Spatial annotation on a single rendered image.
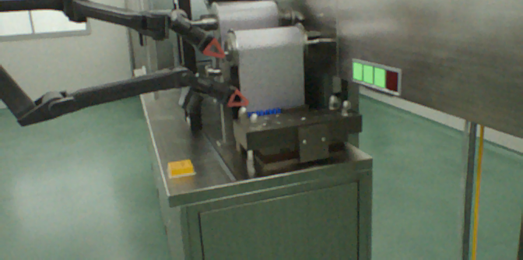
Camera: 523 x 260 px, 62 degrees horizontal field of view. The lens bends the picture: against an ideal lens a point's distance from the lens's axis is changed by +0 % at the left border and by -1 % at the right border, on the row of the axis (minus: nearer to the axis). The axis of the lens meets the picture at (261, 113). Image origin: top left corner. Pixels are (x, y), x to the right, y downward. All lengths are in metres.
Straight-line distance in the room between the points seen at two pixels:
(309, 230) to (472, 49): 0.77
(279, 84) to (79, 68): 5.71
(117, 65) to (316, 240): 5.85
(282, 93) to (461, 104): 0.69
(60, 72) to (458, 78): 6.46
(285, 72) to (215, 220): 0.56
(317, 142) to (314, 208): 0.21
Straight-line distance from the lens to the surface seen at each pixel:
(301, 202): 1.40
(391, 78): 1.22
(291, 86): 1.54
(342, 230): 1.51
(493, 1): 0.96
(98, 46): 7.00
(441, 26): 1.07
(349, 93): 1.81
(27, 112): 1.31
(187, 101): 1.43
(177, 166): 1.40
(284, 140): 1.36
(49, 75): 7.12
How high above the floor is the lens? 1.43
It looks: 15 degrees down
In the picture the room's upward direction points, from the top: 3 degrees counter-clockwise
